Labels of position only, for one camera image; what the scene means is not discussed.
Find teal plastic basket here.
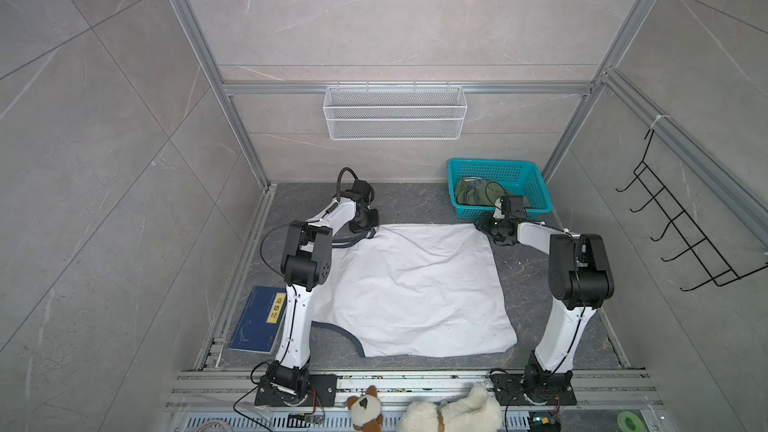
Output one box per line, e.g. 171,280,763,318
446,158,552,220

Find white navy-trimmed tank top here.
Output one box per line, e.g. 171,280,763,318
313,224,517,358

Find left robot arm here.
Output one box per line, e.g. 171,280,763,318
266,167,379,403

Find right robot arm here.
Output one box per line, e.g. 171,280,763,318
474,195,615,405

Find green tank top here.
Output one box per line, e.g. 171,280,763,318
453,177,507,207

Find blue book yellow label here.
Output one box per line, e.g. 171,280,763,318
229,286,287,354

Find white fluffy plush toy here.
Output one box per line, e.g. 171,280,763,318
397,384,503,432

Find brown white plush toy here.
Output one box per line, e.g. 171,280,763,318
345,385,383,432

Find small green black device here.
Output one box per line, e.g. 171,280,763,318
528,411,561,432

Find green tape roll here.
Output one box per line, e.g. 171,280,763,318
616,410,648,432

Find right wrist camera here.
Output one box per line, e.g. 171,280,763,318
493,194,528,221

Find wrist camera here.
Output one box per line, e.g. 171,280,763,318
346,179,375,206
493,194,528,221

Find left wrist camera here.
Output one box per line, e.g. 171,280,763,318
346,179,375,206

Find white wire mesh shelf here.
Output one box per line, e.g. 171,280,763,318
323,85,468,141

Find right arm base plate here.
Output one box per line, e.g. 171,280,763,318
490,371,577,407

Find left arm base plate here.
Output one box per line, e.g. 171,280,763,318
253,374,338,407

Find black wire hook rack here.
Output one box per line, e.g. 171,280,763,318
615,130,767,293

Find white slotted cable duct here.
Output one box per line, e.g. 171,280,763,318
175,411,531,431

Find aluminium frame rail front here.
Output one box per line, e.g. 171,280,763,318
165,369,664,410

